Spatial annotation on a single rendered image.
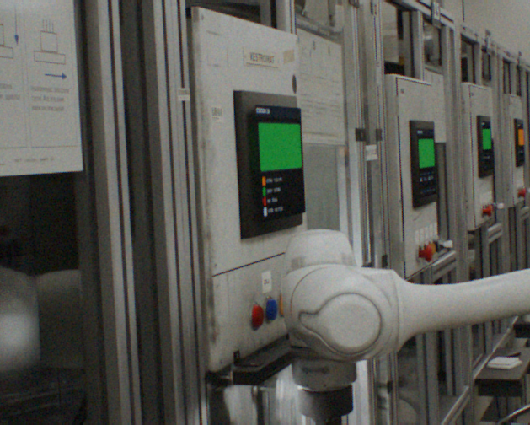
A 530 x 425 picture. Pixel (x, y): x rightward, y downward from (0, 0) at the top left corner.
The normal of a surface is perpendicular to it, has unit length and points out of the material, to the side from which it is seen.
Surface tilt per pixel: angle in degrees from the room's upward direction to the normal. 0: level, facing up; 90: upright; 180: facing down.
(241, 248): 90
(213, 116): 90
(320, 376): 90
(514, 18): 90
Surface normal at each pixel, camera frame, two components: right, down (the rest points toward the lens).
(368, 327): -0.12, 0.04
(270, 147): 0.95, -0.03
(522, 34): -0.32, 0.07
